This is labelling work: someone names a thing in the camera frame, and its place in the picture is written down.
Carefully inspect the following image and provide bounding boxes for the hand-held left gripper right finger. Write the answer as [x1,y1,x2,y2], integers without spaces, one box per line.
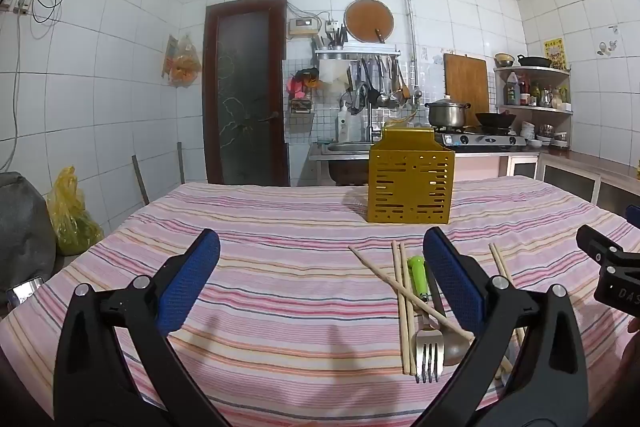
[414,227,590,427]

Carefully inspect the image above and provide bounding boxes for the shiny metal object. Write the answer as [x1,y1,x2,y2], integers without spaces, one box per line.
[7,276,46,308]

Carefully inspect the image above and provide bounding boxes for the wall controller box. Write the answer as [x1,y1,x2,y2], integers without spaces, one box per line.
[289,18,321,39]

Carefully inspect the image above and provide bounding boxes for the yellow wall poster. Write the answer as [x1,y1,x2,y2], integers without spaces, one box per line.
[543,38,567,70]

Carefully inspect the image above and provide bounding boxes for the row of hanging kitchen utensils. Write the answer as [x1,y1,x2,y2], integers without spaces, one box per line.
[350,57,412,112]

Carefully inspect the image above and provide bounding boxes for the pink striped tablecloth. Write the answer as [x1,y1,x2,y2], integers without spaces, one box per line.
[0,176,636,427]

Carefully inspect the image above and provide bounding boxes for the person's right hand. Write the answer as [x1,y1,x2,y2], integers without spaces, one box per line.
[625,317,640,371]

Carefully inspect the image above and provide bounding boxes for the white corner shelf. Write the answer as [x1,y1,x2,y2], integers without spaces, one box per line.
[493,66,573,148]

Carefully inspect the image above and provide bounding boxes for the vertical wall pipe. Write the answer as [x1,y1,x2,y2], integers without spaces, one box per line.
[395,0,418,88]

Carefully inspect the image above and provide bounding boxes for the yellow plastic bag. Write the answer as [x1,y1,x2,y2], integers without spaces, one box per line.
[47,166,105,255]

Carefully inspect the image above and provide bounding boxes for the metal faucet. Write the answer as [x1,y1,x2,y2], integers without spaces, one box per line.
[341,87,373,142]

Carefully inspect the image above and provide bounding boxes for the white detergent bottle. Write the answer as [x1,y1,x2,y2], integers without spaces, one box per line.
[336,107,352,142]

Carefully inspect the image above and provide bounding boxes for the black wok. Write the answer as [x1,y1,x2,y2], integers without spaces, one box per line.
[475,112,517,130]

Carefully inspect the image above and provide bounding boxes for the yellow perforated utensil holder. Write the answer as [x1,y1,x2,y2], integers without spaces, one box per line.
[367,128,455,224]

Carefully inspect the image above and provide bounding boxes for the metal wall rack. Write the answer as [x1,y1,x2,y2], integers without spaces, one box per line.
[314,42,403,64]

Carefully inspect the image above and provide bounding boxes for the steel cooking pot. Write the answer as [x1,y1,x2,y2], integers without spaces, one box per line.
[425,96,472,128]

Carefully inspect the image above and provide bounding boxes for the pink rubber gloves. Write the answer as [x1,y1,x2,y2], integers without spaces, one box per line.
[286,68,321,100]

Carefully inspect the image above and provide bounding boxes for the steel sink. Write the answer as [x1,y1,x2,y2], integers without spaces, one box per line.
[308,141,373,185]

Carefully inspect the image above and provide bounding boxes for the brown frosted glass door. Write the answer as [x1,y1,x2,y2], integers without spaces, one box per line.
[202,0,291,186]

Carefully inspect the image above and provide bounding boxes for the yellow hose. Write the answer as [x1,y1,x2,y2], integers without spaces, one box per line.
[385,104,426,128]

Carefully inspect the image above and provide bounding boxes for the gas stove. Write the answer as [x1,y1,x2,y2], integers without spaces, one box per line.
[434,129,543,152]

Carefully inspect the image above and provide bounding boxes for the metal spoon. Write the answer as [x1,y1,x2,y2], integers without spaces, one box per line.
[426,272,475,367]

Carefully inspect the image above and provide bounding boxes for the green frog handle fork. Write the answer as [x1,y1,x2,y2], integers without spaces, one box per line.
[406,255,445,384]

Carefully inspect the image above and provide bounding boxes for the wall sticker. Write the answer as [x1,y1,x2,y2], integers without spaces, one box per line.
[596,26,623,56]

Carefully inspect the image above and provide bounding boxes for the grey sack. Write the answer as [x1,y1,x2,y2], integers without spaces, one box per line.
[0,172,57,305]

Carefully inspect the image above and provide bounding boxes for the white plastic bags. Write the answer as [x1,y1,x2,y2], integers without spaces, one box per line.
[318,59,353,88]

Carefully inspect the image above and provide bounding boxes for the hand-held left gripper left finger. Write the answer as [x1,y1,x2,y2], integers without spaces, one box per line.
[52,228,232,427]

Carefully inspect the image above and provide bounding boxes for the orange plastic bag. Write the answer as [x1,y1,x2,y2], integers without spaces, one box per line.
[167,36,202,88]

